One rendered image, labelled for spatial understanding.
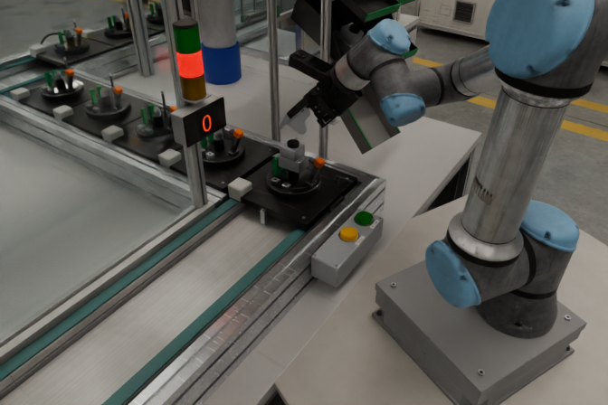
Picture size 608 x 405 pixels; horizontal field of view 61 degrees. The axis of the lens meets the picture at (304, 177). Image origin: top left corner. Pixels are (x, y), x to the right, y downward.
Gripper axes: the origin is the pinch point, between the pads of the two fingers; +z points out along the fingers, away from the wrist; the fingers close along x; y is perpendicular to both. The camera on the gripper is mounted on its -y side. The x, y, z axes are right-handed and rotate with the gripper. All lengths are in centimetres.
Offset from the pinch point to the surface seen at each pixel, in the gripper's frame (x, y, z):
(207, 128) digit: -18.9, -8.1, 3.9
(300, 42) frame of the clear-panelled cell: 85, -31, 52
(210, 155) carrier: -5.7, -6.5, 27.1
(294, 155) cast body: -2.2, 7.7, 5.1
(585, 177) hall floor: 217, 121, 49
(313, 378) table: -38, 44, 1
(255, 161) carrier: 2.9, 2.0, 24.2
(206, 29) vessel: 53, -54, 59
